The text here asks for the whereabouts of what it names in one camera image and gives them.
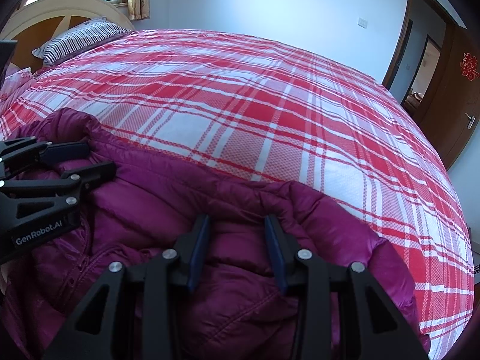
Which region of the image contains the magenta quilted down jacket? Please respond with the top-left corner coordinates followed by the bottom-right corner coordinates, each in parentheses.
top-left (1, 109), bottom-right (430, 359)

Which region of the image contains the pink floral folded quilt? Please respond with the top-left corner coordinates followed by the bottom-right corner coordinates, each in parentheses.
top-left (0, 67), bottom-right (36, 114)

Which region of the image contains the cream wooden round headboard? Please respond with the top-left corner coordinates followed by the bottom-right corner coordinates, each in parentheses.
top-left (1, 0), bottom-right (134, 72)

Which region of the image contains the striped pillow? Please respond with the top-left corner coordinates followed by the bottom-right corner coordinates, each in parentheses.
top-left (32, 17), bottom-right (130, 66)

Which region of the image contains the red white plaid bedsheet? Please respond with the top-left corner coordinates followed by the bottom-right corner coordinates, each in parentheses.
top-left (1, 29), bottom-right (473, 359)

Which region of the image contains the brown wooden door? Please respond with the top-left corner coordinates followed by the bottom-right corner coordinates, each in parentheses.
top-left (416, 27), bottom-right (479, 169)

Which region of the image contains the red double happiness sticker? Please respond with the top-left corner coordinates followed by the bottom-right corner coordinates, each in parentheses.
top-left (460, 53), bottom-right (479, 81)

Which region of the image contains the silver door handle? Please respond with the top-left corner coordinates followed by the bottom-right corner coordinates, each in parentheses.
top-left (465, 113), bottom-right (476, 130)

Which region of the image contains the white wall switch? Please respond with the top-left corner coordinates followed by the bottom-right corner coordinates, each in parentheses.
top-left (357, 17), bottom-right (368, 29)

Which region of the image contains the dark wooden door frame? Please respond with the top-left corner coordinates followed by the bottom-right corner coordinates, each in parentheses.
top-left (382, 0), bottom-right (456, 116)

